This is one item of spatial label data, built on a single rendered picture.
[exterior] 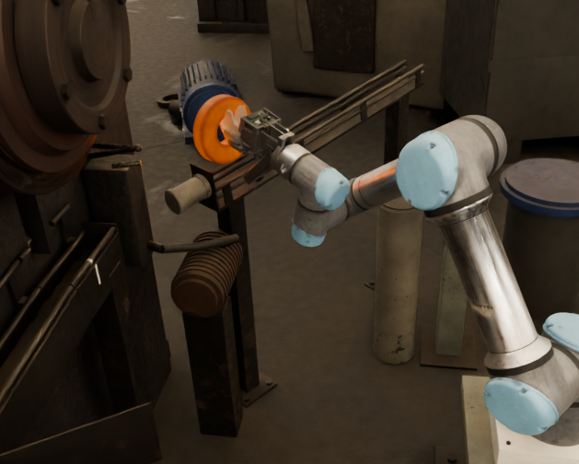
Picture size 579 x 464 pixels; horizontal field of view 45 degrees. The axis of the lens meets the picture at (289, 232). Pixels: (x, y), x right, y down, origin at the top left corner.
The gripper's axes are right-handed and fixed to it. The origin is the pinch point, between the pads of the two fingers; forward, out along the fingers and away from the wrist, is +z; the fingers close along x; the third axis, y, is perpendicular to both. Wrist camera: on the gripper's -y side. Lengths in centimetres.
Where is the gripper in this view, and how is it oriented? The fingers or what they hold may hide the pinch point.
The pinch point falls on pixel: (224, 121)
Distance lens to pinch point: 159.0
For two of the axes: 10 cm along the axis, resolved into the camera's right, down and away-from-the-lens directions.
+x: -7.0, 3.9, -5.9
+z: -7.0, -5.5, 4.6
